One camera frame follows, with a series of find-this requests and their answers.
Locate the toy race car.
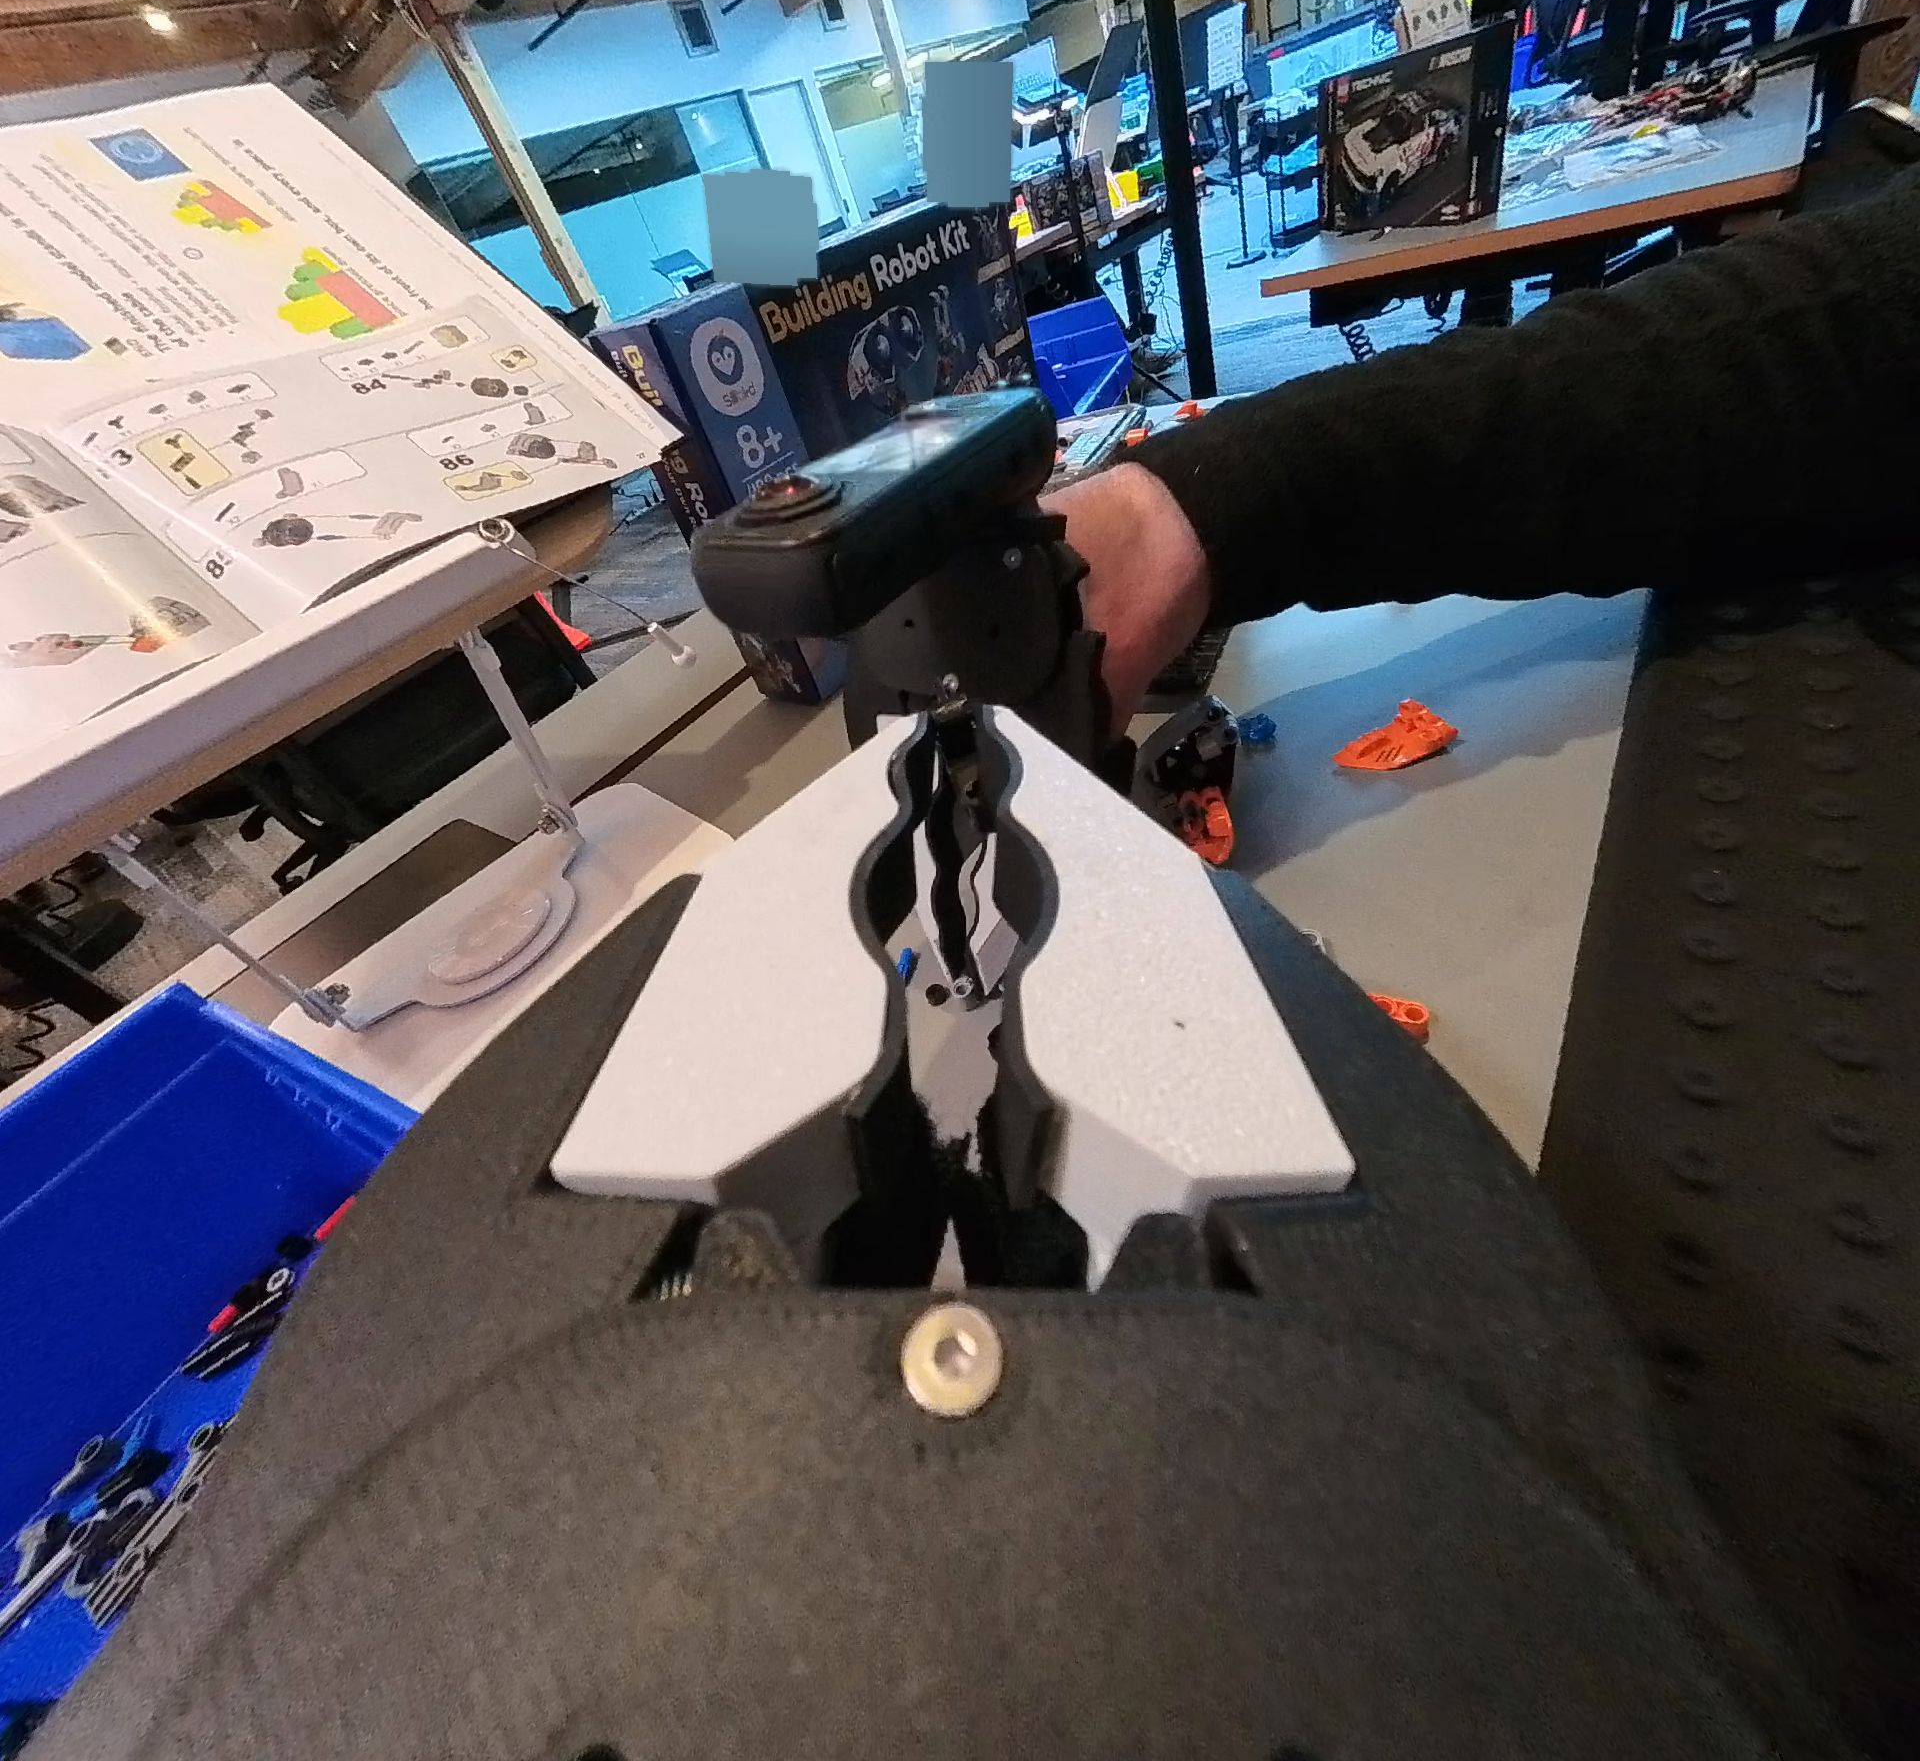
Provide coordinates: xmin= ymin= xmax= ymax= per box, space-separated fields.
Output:
xmin=1628 ymin=55 xmax=1761 ymax=124

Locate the person's right forearm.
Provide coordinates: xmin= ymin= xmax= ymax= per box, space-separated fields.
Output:
xmin=1118 ymin=147 xmax=1920 ymax=630

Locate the wooden edged table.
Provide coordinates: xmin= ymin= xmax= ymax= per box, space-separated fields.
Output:
xmin=1261 ymin=67 xmax=1824 ymax=300

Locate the black steel pillar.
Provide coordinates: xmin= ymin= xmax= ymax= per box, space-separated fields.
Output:
xmin=1122 ymin=0 xmax=1220 ymax=402

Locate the small blue bin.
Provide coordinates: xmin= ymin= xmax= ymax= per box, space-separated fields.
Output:
xmin=1028 ymin=294 xmax=1131 ymax=419

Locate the black foam mat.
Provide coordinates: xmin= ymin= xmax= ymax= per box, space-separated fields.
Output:
xmin=1537 ymin=570 xmax=1920 ymax=1761

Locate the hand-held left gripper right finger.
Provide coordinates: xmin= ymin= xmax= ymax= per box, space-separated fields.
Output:
xmin=964 ymin=710 xmax=1355 ymax=1291

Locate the picture box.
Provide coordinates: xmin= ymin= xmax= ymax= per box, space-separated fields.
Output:
xmin=682 ymin=203 xmax=1040 ymax=518

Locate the instruction booklet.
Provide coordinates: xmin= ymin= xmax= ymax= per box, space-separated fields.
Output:
xmin=0 ymin=82 xmax=684 ymax=852

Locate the orange fin piece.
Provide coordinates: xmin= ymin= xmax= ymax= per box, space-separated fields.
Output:
xmin=1335 ymin=700 xmax=1461 ymax=772

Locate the white cord with peg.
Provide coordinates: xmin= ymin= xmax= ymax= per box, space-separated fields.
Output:
xmin=478 ymin=517 xmax=701 ymax=672

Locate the blue plastic bin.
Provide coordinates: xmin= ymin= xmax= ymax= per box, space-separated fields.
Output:
xmin=0 ymin=984 xmax=421 ymax=1718

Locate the grey orange brick assembly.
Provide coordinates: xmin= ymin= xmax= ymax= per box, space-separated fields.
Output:
xmin=1131 ymin=697 xmax=1250 ymax=869

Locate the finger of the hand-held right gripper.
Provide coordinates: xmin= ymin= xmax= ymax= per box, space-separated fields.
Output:
xmin=947 ymin=802 xmax=1036 ymax=1017
xmin=917 ymin=719 xmax=977 ymax=953

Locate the person's right hand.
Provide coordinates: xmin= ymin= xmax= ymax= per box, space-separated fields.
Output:
xmin=1038 ymin=461 xmax=1216 ymax=710

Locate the brown flat panel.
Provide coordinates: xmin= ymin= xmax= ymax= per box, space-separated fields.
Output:
xmin=225 ymin=821 xmax=519 ymax=1005

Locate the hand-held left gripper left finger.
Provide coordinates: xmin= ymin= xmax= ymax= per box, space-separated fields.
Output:
xmin=552 ymin=710 xmax=962 ymax=1291

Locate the black car model box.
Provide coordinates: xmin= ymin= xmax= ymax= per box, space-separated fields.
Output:
xmin=1317 ymin=21 xmax=1517 ymax=237

